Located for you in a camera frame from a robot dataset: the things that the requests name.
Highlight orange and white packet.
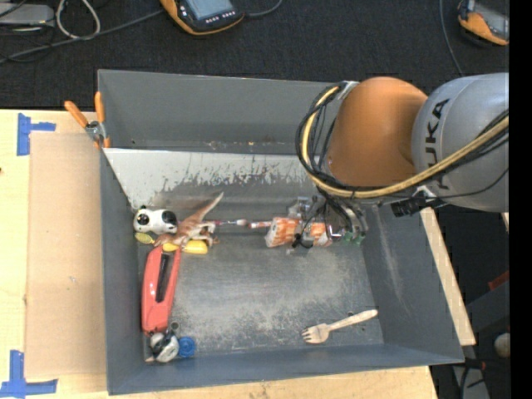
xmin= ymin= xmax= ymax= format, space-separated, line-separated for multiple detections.
xmin=264 ymin=215 xmax=334 ymax=249

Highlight grey metal bin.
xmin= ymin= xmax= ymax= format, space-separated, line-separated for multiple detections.
xmin=96 ymin=69 xmax=466 ymax=396

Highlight pink and white toothbrush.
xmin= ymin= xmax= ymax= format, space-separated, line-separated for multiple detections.
xmin=213 ymin=218 xmax=261 ymax=229

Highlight pale wooden fork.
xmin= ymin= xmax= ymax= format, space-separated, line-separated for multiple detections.
xmin=301 ymin=308 xmax=380 ymax=345

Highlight yellow toy banana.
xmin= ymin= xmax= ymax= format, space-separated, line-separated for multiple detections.
xmin=161 ymin=239 xmax=209 ymax=255

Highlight brown toy dinosaur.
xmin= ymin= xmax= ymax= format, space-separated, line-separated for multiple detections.
xmin=153 ymin=191 xmax=225 ymax=249

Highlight white and black panda toy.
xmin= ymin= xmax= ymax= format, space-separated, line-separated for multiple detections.
xmin=132 ymin=205 xmax=179 ymax=236

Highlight red stapler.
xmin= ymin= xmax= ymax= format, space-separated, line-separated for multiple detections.
xmin=140 ymin=244 xmax=183 ymax=337

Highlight blue bottle cap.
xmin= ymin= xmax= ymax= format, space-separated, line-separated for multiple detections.
xmin=177 ymin=335 xmax=197 ymax=358

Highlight white and grey round toy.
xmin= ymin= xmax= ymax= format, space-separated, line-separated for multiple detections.
xmin=148 ymin=330 xmax=180 ymax=364

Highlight brown cardboard board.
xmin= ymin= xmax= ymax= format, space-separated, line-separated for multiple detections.
xmin=23 ymin=131 xmax=108 ymax=384

